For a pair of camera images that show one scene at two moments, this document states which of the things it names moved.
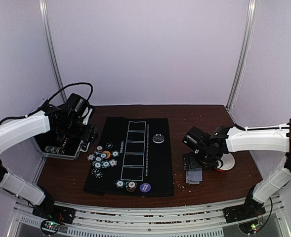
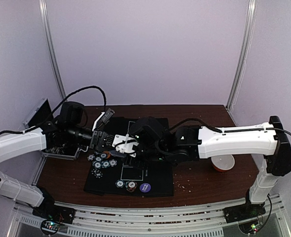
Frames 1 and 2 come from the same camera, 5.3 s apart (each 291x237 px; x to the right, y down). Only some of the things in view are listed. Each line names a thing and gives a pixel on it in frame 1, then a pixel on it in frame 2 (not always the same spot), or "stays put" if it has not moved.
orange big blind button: [108, 154] stays put
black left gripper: [69, 134] to [97, 142]
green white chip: [105, 163] stays put
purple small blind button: [145, 187] stays put
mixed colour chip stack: [131, 186] stays put
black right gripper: [193, 161] to [139, 150]
